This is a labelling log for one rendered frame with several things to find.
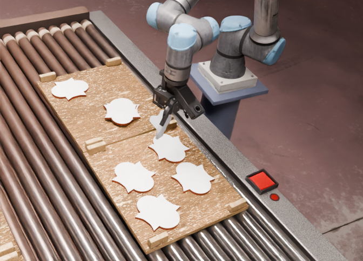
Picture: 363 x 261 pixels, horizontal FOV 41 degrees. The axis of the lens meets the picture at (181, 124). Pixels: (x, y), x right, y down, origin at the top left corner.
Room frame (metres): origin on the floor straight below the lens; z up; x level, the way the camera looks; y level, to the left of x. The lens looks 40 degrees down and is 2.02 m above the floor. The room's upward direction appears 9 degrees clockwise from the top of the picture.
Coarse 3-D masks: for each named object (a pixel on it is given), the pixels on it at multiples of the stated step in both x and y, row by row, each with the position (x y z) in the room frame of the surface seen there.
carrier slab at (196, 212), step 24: (120, 144) 1.14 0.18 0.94; (144, 144) 1.16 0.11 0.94; (192, 144) 1.20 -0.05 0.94; (96, 168) 1.02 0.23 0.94; (168, 168) 1.07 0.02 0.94; (120, 192) 0.94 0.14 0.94; (168, 192) 0.97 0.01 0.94; (216, 192) 1.00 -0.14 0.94; (192, 216) 0.89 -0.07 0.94; (216, 216) 0.91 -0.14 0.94; (144, 240) 0.79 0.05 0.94; (168, 240) 0.80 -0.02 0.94
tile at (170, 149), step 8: (168, 136) 1.21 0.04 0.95; (152, 144) 1.15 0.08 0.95; (160, 144) 1.16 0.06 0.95; (168, 144) 1.17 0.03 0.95; (176, 144) 1.17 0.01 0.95; (160, 152) 1.12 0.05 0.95; (168, 152) 1.13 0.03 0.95; (176, 152) 1.13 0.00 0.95; (184, 152) 1.14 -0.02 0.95; (168, 160) 1.10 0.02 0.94; (176, 160) 1.10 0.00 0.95
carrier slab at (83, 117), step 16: (64, 80) 1.43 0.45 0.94; (80, 80) 1.45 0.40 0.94; (96, 80) 1.46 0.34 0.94; (112, 80) 1.48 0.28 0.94; (128, 80) 1.50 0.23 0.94; (48, 96) 1.32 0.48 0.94; (96, 96) 1.37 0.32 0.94; (112, 96) 1.38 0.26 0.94; (128, 96) 1.40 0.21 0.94; (144, 96) 1.41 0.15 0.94; (64, 112) 1.25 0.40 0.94; (80, 112) 1.26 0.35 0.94; (96, 112) 1.28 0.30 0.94; (144, 112) 1.32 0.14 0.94; (80, 128) 1.19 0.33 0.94; (96, 128) 1.20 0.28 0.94; (112, 128) 1.21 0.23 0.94; (128, 128) 1.22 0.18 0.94; (144, 128) 1.24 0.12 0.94; (80, 144) 1.11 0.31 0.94
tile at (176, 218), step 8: (144, 200) 0.91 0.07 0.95; (152, 200) 0.92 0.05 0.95; (160, 200) 0.92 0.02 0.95; (144, 208) 0.89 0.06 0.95; (152, 208) 0.89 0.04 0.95; (160, 208) 0.90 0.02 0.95; (168, 208) 0.90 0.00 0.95; (176, 208) 0.91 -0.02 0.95; (136, 216) 0.85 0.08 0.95; (144, 216) 0.86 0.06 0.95; (152, 216) 0.86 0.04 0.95; (160, 216) 0.87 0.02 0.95; (168, 216) 0.87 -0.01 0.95; (176, 216) 0.88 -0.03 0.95; (152, 224) 0.84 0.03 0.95; (160, 224) 0.84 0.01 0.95; (168, 224) 0.84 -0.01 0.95; (176, 224) 0.85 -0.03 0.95
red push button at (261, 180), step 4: (252, 176) 1.10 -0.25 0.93; (256, 176) 1.10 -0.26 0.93; (260, 176) 1.11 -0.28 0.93; (264, 176) 1.11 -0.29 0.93; (252, 180) 1.08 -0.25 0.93; (256, 180) 1.08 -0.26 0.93; (260, 180) 1.09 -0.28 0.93; (264, 180) 1.09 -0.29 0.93; (268, 180) 1.09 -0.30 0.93; (256, 184) 1.07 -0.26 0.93; (260, 184) 1.07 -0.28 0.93; (264, 184) 1.07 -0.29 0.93; (268, 184) 1.08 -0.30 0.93; (272, 184) 1.08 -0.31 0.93; (260, 188) 1.05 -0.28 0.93; (264, 188) 1.06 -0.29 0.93
